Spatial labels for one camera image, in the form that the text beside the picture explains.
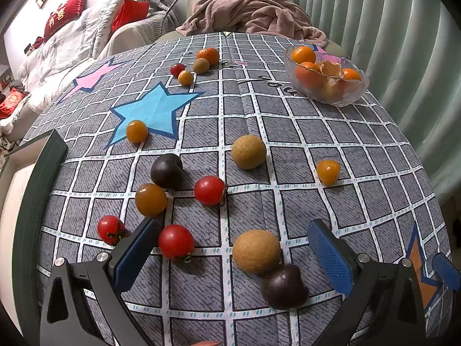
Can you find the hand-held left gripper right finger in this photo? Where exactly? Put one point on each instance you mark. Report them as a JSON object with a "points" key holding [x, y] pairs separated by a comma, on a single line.
{"points": [[331, 259]]}

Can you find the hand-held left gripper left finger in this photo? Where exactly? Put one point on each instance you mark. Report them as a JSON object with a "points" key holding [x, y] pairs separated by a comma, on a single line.
{"points": [[137, 256]]}

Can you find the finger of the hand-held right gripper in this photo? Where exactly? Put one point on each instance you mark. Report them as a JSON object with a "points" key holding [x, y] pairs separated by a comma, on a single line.
{"points": [[446, 272]]}

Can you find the amber cherry tomato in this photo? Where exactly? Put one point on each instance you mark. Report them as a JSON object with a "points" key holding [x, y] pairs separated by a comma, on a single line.
{"points": [[151, 199]]}

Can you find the tan round longan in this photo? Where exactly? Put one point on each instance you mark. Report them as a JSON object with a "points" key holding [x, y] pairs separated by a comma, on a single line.
{"points": [[249, 152], [256, 251]]}

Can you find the green box with white inside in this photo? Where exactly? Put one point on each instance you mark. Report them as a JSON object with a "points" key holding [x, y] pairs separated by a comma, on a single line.
{"points": [[50, 158]]}

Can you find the dark purple round fruit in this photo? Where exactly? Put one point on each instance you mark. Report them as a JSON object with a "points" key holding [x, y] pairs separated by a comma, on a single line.
{"points": [[284, 286], [166, 170]]}

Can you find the grey checked star tablecloth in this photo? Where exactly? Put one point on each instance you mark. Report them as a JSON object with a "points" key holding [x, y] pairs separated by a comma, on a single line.
{"points": [[288, 122]]}

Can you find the clear glass bowl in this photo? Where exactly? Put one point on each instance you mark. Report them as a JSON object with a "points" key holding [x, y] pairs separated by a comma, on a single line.
{"points": [[345, 93]]}

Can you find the small yellow cherry tomato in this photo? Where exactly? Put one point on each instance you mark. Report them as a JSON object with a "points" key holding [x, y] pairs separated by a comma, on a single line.
{"points": [[185, 77]]}

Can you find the orange tangerine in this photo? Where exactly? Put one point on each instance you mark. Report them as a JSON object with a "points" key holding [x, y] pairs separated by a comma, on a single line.
{"points": [[207, 56], [351, 74], [306, 75], [303, 54]]}

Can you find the small red cherry tomato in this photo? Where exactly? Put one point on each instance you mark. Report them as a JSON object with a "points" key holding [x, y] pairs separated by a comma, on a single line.
{"points": [[177, 69]]}

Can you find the tangerine peel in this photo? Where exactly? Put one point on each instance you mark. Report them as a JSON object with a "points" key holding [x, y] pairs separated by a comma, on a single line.
{"points": [[329, 67]]}

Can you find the red embroidered pillow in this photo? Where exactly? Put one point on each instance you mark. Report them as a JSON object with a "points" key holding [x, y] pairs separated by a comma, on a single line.
{"points": [[10, 101]]}

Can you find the small tan longan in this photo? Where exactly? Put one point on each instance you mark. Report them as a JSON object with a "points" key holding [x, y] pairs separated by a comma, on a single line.
{"points": [[201, 65]]}

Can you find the white sofa with cushions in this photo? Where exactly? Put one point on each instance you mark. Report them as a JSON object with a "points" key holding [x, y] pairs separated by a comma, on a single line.
{"points": [[72, 43]]}

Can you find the small red cushion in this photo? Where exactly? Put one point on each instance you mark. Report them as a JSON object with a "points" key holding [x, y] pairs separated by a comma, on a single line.
{"points": [[37, 42]]}

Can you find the pale green curtain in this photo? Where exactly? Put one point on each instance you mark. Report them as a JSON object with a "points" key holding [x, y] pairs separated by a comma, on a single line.
{"points": [[378, 25]]}

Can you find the plain red pillow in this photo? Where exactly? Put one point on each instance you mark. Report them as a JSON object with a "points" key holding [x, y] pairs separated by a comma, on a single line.
{"points": [[129, 12]]}

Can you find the red pillow with gold characters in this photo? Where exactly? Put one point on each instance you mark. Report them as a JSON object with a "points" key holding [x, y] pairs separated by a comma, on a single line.
{"points": [[66, 10]]}

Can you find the pink blanket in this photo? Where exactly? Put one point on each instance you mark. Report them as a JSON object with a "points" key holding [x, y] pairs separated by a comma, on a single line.
{"points": [[259, 14]]}

